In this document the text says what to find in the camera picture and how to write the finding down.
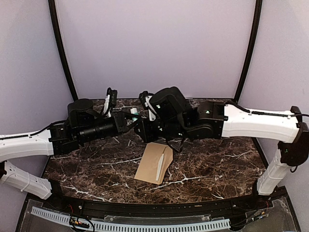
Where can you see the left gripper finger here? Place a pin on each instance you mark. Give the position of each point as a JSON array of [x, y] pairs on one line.
[[131, 125], [129, 116]]

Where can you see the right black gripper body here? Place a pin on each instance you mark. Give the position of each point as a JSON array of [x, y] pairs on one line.
[[150, 135]]

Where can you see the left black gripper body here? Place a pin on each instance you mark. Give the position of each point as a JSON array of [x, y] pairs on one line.
[[117, 117]]

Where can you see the white green glue stick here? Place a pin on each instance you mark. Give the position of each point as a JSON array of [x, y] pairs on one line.
[[134, 111]]

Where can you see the brown paper envelope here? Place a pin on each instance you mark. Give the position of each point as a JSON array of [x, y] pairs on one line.
[[148, 165]]

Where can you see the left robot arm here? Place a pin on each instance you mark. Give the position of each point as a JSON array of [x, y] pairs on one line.
[[83, 125]]

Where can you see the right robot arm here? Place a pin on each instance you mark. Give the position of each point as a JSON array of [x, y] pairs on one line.
[[172, 116]]

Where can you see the white slotted cable duct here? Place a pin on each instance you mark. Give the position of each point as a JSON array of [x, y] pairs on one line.
[[134, 224]]

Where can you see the black front table rail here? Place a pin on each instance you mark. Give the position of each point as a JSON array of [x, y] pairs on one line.
[[233, 207]]

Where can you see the left black corner post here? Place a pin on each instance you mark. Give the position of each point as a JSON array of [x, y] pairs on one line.
[[61, 50]]

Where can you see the black corner post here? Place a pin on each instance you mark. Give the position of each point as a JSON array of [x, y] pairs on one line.
[[250, 49], [61, 50]]

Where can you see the right black corner post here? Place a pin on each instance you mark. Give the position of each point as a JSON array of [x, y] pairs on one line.
[[250, 49]]

